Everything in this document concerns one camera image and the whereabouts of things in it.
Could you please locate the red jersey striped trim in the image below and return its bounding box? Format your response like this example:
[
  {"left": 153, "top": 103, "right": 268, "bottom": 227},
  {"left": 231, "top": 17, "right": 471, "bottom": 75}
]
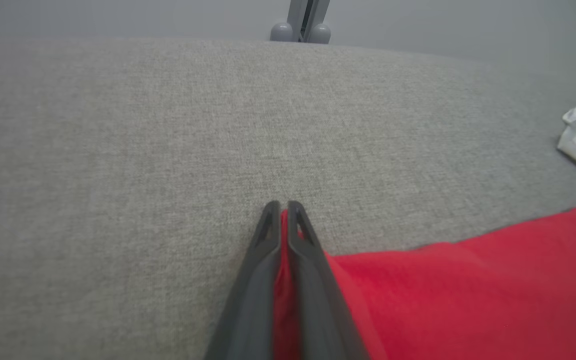
[{"left": 273, "top": 200, "right": 576, "bottom": 360}]

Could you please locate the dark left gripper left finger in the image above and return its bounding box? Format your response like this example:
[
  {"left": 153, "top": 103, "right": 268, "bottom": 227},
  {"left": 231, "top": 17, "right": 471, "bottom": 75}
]
[{"left": 203, "top": 200, "right": 283, "bottom": 360}]

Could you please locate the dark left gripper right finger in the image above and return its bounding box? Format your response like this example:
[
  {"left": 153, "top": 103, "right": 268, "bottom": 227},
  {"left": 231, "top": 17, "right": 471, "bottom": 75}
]
[{"left": 286, "top": 200, "right": 369, "bottom": 360}]

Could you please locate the grey fabric sofa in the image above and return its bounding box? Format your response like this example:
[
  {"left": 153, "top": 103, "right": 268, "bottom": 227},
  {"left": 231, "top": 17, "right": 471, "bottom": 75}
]
[{"left": 0, "top": 37, "right": 576, "bottom": 360}]

